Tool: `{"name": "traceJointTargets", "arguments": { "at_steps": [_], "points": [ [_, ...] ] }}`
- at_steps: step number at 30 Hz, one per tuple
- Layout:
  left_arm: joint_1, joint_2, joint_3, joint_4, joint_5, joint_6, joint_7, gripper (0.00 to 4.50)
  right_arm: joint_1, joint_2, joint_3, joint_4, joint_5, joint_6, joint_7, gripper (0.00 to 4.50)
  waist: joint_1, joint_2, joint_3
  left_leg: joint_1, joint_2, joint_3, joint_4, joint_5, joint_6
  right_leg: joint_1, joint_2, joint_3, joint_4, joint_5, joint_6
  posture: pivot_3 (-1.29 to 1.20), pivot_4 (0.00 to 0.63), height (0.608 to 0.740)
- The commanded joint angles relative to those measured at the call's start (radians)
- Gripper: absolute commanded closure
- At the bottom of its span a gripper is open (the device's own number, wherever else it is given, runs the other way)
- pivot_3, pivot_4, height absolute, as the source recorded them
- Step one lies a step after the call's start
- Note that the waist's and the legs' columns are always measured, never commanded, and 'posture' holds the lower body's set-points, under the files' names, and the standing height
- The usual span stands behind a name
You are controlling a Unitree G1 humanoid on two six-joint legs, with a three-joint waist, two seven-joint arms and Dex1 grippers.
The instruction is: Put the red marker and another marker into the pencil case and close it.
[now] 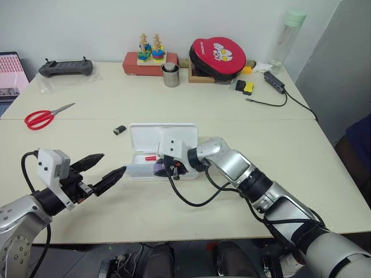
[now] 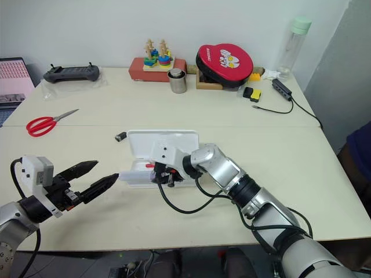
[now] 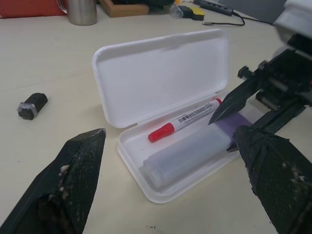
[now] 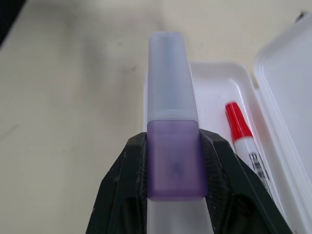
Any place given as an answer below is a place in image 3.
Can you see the black slim USB hub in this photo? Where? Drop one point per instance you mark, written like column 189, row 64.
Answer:
column 214, row 6

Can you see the red whiteboard marker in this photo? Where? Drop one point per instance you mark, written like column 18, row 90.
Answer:
column 190, row 119

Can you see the purple marker with translucent cap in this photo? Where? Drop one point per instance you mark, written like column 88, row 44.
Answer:
column 185, row 153

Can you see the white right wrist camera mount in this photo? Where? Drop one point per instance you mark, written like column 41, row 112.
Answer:
column 295, row 17

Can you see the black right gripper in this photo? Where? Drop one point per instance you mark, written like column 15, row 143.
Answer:
column 282, row 78

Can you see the stainless steel mug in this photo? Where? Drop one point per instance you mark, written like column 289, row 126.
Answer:
column 81, row 11

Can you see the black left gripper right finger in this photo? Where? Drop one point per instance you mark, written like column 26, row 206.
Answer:
column 275, row 170

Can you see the small clear plastic bottle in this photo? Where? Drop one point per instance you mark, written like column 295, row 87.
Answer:
column 176, row 10

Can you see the white plastic pencil case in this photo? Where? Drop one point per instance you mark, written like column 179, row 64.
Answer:
column 158, row 78

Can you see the small black eraser block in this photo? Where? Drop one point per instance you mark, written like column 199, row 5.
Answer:
column 33, row 107

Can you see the black and yellow block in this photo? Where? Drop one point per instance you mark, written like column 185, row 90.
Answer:
column 193, row 13

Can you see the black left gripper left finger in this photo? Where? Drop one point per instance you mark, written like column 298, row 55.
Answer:
column 73, row 175

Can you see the red flat object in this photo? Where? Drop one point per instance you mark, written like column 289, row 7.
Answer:
column 29, row 7

